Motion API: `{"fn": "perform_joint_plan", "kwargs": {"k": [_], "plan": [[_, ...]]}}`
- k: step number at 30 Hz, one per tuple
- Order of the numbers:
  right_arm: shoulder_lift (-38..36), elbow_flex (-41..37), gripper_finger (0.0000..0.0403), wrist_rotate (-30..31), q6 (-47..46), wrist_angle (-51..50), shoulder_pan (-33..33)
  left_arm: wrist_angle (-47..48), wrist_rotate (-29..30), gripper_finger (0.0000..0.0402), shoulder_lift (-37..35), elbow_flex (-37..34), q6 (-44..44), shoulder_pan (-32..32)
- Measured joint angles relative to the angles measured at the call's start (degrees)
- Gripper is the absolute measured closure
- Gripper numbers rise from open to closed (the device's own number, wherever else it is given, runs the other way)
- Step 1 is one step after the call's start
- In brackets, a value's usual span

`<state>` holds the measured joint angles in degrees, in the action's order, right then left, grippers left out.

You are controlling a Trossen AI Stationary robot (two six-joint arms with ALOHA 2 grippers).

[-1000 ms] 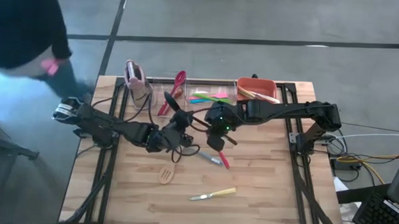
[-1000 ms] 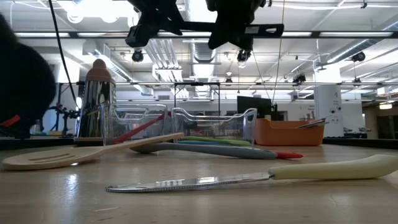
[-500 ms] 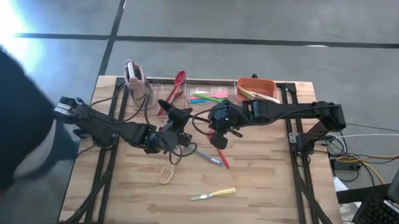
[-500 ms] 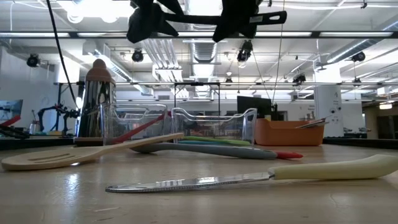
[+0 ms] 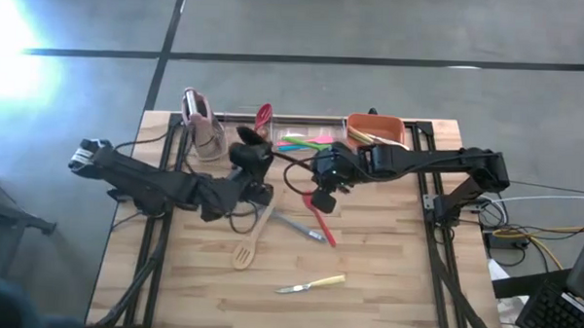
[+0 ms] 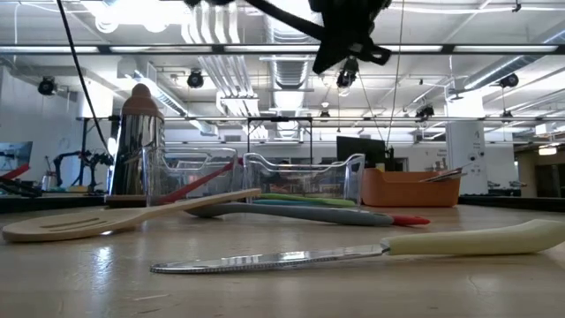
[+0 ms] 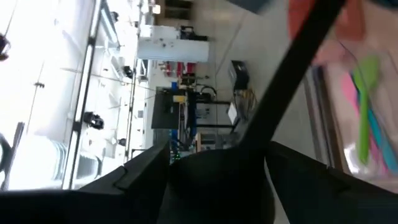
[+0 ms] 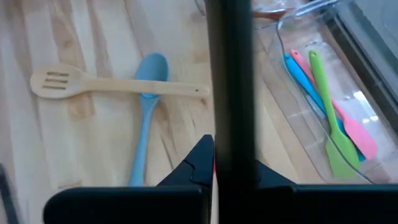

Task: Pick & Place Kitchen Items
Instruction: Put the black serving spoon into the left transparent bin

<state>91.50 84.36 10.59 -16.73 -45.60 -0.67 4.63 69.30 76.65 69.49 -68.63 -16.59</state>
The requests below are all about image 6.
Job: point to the white pillar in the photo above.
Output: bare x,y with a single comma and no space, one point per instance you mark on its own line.
463,146

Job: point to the silver ventilation duct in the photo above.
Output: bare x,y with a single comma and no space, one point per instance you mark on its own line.
507,66
291,75

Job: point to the small red silicone spatula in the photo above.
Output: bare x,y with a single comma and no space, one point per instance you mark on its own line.
410,220

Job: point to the wall screen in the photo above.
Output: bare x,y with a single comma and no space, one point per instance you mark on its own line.
17,152

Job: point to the red bar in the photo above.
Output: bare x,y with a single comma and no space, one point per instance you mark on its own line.
15,171

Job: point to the teal silicone spatula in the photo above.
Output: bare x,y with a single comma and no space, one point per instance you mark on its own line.
273,202

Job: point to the silver cup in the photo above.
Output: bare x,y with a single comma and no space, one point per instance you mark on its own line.
50,180

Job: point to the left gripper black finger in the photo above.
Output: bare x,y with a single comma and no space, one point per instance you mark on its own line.
335,53

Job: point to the black ceiling spotlight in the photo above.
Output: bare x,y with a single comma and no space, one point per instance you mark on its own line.
46,86
348,77
510,80
195,79
424,112

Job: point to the green silicone spoon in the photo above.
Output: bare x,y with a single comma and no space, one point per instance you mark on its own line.
318,201

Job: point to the wooden slotted spatula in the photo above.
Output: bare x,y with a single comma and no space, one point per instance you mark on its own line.
132,216

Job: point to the background black robot arm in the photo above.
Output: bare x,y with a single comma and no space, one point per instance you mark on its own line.
99,158

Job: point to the orange plastic bin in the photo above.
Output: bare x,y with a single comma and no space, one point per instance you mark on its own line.
410,190

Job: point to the black monitor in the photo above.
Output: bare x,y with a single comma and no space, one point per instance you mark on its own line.
359,152

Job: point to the lit ceiling lamp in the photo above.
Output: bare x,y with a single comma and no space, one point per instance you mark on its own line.
547,151

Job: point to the red slotted spoon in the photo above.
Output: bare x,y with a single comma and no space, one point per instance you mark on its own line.
198,182

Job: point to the clear plastic bin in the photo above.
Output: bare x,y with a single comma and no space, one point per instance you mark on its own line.
220,168
355,176

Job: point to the blue stand pole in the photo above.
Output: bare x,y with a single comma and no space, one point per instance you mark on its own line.
83,150

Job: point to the black overhead crossbar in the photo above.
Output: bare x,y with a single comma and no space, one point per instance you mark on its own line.
103,48

